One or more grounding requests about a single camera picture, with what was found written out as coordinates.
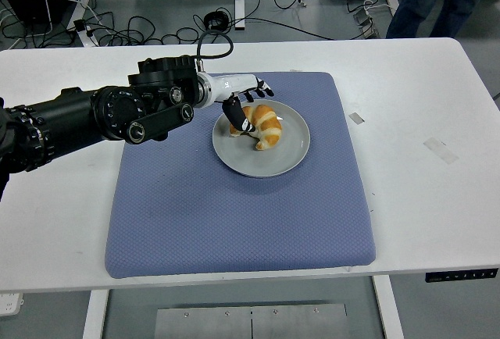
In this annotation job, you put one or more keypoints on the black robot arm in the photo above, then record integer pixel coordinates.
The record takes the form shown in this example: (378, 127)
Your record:
(70, 120)

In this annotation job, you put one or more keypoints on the golden croissant bread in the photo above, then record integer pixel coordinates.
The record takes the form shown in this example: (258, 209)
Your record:
(269, 128)

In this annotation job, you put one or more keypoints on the white power strip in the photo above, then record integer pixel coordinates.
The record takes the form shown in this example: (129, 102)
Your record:
(11, 304)

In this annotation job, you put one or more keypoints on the round grey plate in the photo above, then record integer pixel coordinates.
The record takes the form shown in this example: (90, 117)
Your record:
(269, 163)

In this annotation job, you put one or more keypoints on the grey metal plate with screws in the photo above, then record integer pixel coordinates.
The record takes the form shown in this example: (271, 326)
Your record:
(250, 321)

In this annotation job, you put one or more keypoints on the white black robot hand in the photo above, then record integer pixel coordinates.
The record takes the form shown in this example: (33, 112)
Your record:
(234, 83)

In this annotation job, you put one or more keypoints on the grey foot pedal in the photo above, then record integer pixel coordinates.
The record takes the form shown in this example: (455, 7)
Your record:
(367, 22)

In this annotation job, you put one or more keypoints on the small grey tape strip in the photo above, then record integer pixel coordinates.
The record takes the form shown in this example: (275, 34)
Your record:
(357, 118)

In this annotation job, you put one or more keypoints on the black table control panel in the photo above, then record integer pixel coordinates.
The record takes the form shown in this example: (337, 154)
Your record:
(461, 277)

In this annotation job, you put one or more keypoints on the large clear tape strip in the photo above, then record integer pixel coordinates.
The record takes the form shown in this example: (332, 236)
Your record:
(440, 150)

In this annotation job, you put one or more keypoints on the blue quilted mat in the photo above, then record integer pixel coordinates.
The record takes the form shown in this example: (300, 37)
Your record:
(234, 218)

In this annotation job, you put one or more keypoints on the white table leg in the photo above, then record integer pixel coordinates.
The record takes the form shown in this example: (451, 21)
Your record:
(388, 311)
(95, 315)

